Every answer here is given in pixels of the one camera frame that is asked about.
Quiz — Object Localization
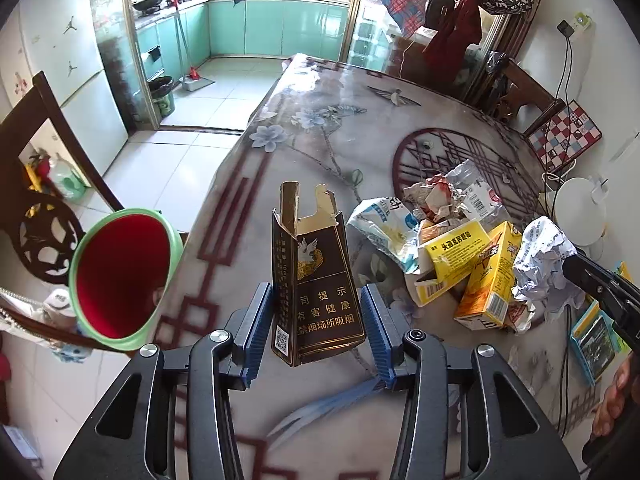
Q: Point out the green plastic bottle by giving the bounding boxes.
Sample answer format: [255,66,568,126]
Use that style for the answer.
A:
[47,152,86,201]

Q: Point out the blue book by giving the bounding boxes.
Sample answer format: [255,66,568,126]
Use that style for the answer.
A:
[570,300,626,386]

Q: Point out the carved dark wooden chair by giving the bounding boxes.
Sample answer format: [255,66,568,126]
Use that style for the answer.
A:
[0,71,126,351]

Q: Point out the crumpled red white wrapper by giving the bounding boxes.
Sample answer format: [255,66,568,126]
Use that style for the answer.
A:
[402,174,468,223]

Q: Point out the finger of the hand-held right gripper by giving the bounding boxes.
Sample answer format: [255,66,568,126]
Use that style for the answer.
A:
[562,252,640,311]
[596,299,640,356]

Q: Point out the white blue snack bag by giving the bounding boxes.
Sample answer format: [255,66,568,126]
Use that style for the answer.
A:
[346,196,423,275]

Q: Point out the red garment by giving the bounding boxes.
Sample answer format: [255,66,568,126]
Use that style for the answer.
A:
[422,0,483,81]

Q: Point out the clear plastic bottle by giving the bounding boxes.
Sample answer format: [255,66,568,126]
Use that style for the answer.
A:
[445,159,506,221]

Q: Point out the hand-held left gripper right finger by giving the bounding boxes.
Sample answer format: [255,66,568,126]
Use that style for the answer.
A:
[360,282,581,480]

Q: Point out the white handbag with pearl chain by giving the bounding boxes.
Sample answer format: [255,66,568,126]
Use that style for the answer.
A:
[0,287,76,333]

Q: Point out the person's right hand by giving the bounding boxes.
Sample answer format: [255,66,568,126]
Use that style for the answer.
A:
[590,355,640,441]

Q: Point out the white refrigerator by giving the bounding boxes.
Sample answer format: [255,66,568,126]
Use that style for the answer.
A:
[17,0,131,176]

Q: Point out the yellow orange carton box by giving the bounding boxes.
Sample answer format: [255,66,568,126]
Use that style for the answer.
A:
[453,220,523,331]

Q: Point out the teal kitchen cabinets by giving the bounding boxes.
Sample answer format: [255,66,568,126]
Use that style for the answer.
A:
[135,0,351,86]

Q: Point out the black power cable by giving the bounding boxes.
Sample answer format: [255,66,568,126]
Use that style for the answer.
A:
[542,32,575,181]

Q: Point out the floral plastic table cover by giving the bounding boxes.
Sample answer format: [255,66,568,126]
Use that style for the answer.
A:
[150,52,601,480]

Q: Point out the dark brown cigarette carton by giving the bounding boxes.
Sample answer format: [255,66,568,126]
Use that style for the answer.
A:
[271,181,366,368]

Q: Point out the red bin with green rim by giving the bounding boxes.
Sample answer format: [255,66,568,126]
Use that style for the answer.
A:
[67,208,185,352]

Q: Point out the red white checkered cushion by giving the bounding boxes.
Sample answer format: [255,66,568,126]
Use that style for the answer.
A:
[527,100,603,173]

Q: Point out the white round appliance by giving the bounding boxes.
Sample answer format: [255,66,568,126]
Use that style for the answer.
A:
[552,175,608,246]

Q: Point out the white paper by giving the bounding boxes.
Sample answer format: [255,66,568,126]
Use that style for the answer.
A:
[512,216,586,316]

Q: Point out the black handbag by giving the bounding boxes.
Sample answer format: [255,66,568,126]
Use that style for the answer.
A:
[425,0,456,36]

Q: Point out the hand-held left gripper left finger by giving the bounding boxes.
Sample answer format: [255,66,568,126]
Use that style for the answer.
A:
[52,282,273,480]

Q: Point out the brown wooden chair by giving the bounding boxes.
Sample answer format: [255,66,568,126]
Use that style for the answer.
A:
[487,55,566,136]

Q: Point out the black kitchen waste bin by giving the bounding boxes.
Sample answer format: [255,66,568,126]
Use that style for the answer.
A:
[148,76,176,120]

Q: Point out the yellow medicine box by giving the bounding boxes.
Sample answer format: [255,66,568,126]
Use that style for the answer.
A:
[415,219,493,307]

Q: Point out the red broom with dustpan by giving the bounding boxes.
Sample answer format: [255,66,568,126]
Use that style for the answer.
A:
[167,0,201,81]

